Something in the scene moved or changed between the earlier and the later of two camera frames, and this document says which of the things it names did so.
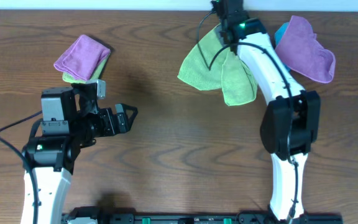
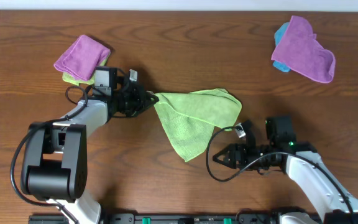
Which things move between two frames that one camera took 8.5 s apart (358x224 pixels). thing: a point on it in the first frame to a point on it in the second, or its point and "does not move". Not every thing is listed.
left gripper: x=120 y=121 to x=139 y=101
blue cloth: x=279 y=34 does not move
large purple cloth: x=298 y=50 does not move
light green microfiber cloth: x=214 y=65 to x=189 y=119
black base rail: x=94 y=215 does not move
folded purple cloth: x=82 y=57 does not move
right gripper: x=221 y=27 to x=235 y=150
